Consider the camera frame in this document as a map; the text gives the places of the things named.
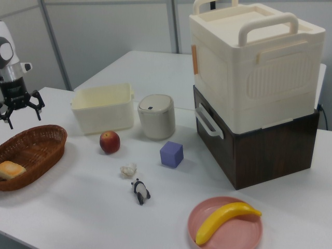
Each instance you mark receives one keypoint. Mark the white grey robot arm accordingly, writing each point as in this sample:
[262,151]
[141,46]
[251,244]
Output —
[7,52]

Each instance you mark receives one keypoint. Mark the cream plastic storage box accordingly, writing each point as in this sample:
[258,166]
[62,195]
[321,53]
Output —
[254,77]

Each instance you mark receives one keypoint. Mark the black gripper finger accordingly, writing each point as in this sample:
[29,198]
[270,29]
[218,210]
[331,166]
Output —
[37,102]
[7,115]

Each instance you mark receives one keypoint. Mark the yellow banana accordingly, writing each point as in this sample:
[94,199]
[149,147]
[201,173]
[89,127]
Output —
[223,220]

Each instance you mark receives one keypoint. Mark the orange striped bread loaf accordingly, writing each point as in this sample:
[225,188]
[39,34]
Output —
[11,169]

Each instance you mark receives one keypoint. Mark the pink plate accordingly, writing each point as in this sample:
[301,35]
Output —
[233,233]

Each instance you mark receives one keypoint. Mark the brown wicker basket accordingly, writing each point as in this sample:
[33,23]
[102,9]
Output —
[41,153]

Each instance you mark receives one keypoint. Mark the purple cube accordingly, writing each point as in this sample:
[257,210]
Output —
[171,155]

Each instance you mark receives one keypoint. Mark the cream small lidded trash can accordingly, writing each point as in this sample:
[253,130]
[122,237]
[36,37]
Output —
[157,122]

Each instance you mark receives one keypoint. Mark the red apple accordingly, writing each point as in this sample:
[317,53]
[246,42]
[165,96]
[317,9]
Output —
[110,142]

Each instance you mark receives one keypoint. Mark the dark brown wooden drawer box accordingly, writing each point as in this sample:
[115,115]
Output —
[272,155]

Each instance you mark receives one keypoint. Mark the panda figurine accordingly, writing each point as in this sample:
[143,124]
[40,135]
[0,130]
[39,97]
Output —
[141,192]

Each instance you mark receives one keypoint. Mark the black pole stand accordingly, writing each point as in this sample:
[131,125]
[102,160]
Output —
[213,3]

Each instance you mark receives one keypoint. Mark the cream open plastic bin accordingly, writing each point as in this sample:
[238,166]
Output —
[103,116]

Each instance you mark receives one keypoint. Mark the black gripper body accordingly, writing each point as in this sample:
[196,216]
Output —
[14,93]

